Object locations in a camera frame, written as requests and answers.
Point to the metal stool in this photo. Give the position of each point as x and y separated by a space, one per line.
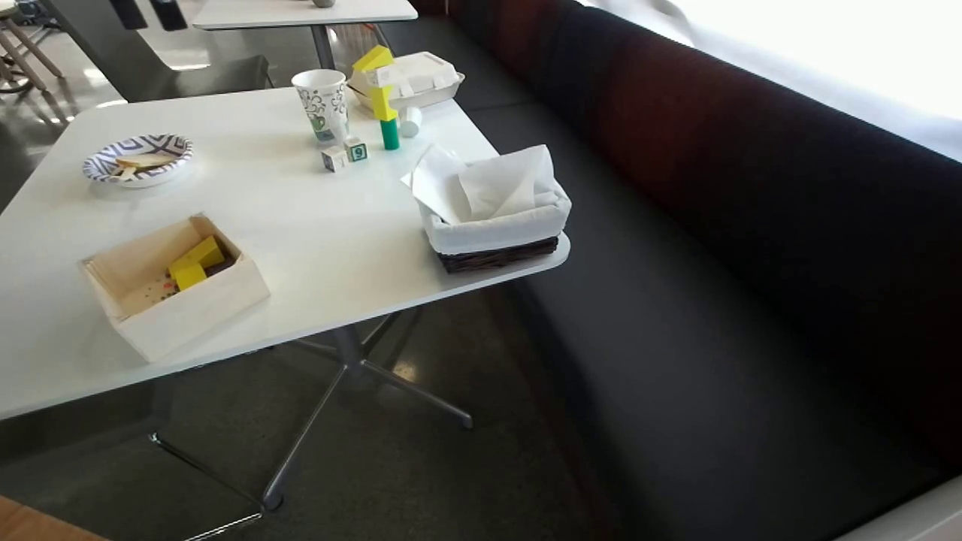
18 13

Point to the dark upholstered bench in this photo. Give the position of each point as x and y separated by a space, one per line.
753 302

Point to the tilted yellow block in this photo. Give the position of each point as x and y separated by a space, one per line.
373 57

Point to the metal table base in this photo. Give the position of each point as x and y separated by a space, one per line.
311 431

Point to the green block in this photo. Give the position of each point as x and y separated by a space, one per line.
388 133

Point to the yellow block in box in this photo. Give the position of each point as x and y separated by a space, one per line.
194 267

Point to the dark basket with white liner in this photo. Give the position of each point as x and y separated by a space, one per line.
492 237

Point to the dark background chair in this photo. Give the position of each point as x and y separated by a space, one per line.
110 48

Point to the small green and white cube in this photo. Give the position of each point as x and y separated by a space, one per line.
357 150

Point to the blue patterned paper plate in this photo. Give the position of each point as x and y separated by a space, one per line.
138 159

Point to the upright yellow block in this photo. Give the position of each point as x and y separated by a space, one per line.
381 101

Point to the light wooden box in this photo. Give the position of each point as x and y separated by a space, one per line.
190 305

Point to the small white cylinder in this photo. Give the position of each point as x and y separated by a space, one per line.
409 120

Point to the patterned white paper cup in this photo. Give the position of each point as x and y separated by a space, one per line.
322 106

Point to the white background table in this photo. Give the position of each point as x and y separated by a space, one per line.
301 13

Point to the clear plastic bag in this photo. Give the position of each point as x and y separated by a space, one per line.
422 75

